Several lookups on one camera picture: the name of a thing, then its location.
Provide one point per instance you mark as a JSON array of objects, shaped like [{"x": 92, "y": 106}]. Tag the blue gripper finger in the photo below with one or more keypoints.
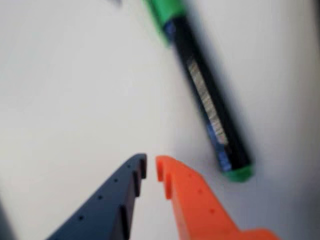
[{"x": 105, "y": 207}]

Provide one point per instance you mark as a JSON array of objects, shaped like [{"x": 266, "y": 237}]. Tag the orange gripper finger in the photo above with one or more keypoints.
[{"x": 200, "y": 207}]

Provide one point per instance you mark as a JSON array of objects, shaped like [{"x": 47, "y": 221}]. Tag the black marker with green cap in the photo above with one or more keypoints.
[{"x": 205, "y": 82}]

